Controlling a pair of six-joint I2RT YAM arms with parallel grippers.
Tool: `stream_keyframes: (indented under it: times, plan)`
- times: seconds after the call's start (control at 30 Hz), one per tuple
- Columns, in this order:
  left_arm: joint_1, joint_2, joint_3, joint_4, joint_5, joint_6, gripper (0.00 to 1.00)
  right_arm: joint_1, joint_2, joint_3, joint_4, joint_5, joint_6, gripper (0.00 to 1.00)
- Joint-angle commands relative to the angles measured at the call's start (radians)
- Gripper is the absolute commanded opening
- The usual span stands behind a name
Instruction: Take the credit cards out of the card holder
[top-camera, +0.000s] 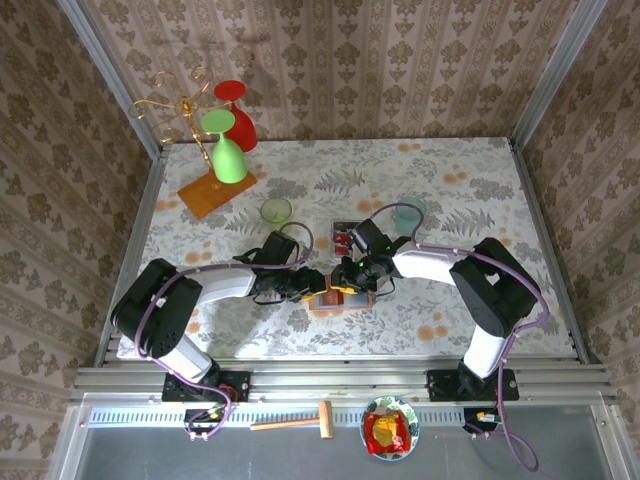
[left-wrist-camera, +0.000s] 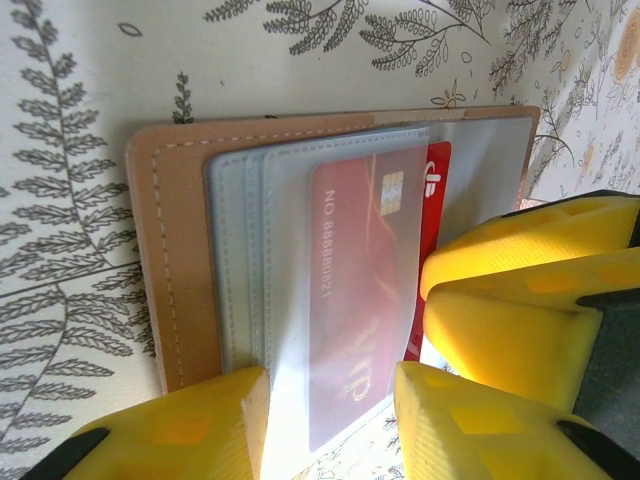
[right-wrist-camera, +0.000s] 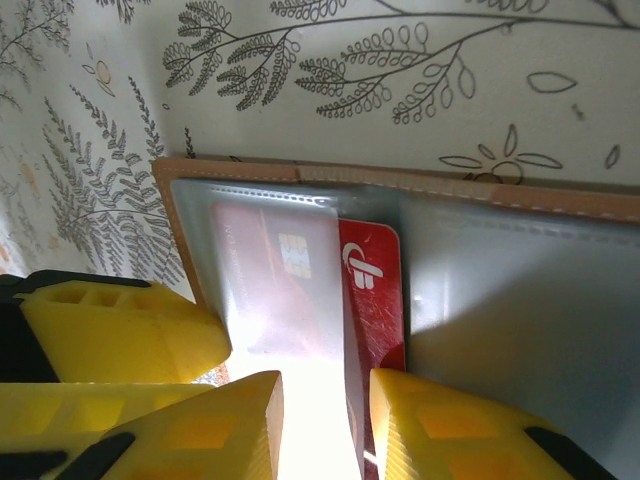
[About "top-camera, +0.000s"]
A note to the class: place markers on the red VIP chip card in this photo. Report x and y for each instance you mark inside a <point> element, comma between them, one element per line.
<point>342,242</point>
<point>331,301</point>

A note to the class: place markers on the black VIP card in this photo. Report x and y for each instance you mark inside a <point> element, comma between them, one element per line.
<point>346,225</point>

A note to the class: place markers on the clear acrylic box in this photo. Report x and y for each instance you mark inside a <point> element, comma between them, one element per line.
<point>333,223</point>

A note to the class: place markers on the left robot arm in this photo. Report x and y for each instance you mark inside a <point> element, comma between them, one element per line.
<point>160,315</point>

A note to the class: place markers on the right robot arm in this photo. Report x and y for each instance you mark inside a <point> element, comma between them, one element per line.
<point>495,295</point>

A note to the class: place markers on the blue plastic tumbler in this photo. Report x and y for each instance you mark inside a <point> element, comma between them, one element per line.
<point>407,220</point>

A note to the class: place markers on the green plastic tumbler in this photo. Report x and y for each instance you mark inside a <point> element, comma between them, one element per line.
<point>275,212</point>

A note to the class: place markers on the floral tablecloth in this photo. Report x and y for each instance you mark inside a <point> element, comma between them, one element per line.
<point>350,165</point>

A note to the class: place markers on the wooden mallet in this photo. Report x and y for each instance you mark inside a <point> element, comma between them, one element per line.
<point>326,420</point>

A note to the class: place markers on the patterned ceramic bowl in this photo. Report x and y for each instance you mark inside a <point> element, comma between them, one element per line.
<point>407,410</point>

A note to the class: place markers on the green wine glass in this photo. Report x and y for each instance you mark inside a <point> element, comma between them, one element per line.
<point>229,160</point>

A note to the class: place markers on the red snack packet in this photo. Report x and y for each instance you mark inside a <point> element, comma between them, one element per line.
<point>385,432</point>

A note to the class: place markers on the black connector board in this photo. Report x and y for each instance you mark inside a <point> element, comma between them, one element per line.
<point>200,417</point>
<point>472,425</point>

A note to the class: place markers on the red wine glass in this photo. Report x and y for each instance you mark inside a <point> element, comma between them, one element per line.
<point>242,130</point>

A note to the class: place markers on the slotted metal strip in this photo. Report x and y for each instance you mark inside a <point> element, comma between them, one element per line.
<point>150,417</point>

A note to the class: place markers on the aluminium front rail beam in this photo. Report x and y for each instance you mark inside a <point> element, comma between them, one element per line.
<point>340,380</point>

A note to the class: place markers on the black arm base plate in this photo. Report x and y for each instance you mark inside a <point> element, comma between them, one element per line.
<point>440,387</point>
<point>240,385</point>

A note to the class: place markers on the aluminium side rail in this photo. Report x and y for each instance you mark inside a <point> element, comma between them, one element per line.
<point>539,210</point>
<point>144,210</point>

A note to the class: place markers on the aluminium frame post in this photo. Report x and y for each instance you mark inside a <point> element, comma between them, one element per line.
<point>556,75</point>
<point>114,75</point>

